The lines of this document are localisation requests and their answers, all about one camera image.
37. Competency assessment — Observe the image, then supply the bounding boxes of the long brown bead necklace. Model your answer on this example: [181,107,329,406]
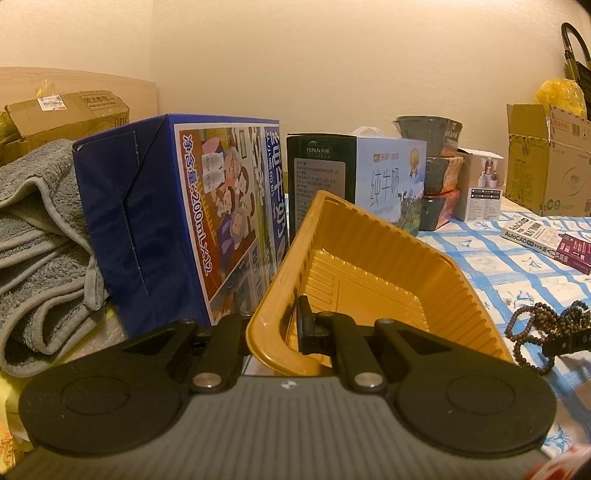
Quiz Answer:
[505,302,557,376]

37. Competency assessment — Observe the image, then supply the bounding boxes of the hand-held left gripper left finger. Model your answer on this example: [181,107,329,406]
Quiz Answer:
[117,315,252,394]

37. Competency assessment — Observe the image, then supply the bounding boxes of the white and maroon book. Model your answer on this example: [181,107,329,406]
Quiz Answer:
[500,217,591,276]

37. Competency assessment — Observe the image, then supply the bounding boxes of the black folding rack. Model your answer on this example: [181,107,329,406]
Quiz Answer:
[561,21,591,86]

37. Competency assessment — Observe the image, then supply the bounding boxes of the small white product box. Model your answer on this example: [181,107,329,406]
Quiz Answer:
[455,148,506,222]

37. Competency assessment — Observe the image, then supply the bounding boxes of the labelled brown cardboard box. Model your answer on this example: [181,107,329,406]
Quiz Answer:
[0,90,131,164]

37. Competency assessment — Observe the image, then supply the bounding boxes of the grey towel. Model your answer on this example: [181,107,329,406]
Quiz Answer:
[0,138,112,379]

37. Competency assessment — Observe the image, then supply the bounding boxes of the yellow plastic tray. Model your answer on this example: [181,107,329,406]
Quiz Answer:
[246,189,514,377]

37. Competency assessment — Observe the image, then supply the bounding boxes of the yellow plastic bag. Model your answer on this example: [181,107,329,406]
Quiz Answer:
[534,78,587,118]

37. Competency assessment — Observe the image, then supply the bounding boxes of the blue milk carton box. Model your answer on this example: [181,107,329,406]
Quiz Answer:
[71,113,289,337]

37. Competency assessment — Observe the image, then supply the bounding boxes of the large open cardboard box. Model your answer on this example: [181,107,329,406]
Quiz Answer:
[505,104,591,217]

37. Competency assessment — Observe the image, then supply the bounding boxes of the yellow cloth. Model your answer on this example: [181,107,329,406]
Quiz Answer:
[0,364,35,467]

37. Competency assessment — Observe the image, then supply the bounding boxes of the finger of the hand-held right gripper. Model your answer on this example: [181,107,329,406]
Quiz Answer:
[542,338,591,357]

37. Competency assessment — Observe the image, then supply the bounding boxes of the dark instant noodle bowl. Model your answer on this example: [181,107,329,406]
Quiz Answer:
[392,115,464,160]
[425,156,464,197]
[418,191,461,232]

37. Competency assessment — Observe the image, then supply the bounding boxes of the white green milk carton box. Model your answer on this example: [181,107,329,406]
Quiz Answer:
[286,127,428,238]

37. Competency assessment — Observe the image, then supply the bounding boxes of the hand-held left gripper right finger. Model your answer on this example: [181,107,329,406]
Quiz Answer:
[297,295,455,393]

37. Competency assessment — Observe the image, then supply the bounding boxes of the blue checked tablecloth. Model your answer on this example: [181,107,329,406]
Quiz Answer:
[416,210,591,462]

